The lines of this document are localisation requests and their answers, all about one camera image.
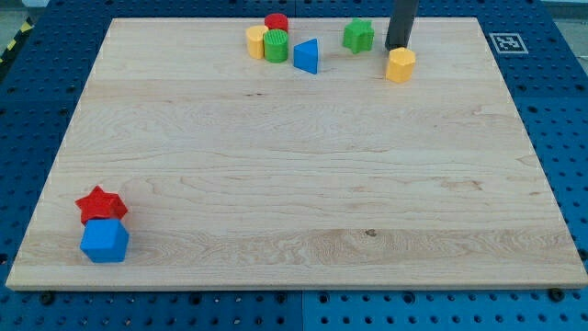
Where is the green cylinder block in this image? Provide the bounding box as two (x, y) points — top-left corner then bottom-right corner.
(264, 29), (288, 63)

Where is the yellow black hazard tape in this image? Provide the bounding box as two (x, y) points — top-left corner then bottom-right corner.
(1, 17), (34, 66)

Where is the red cylinder block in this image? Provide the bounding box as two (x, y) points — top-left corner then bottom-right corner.
(264, 13), (288, 32)

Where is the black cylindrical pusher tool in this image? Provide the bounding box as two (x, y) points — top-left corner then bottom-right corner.
(385, 0), (419, 51)

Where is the blue cube block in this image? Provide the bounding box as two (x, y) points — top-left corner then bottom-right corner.
(80, 219), (130, 263)

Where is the yellow hexagon block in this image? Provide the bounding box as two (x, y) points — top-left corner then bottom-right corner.
(385, 47), (416, 83)

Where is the green star block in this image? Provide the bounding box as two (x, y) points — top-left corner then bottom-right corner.
(343, 17), (375, 54)

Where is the red star block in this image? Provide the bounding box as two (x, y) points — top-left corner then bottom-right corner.
(75, 186), (128, 225)

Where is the blue triangle block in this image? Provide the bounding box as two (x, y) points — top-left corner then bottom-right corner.
(293, 39), (319, 74)

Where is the wooden board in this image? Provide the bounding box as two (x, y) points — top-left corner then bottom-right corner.
(6, 17), (587, 291)

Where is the white fiducial marker tag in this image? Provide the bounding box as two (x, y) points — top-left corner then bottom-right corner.
(489, 32), (528, 54)

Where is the yellow rounded block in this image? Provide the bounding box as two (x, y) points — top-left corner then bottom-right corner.
(245, 25), (269, 60)

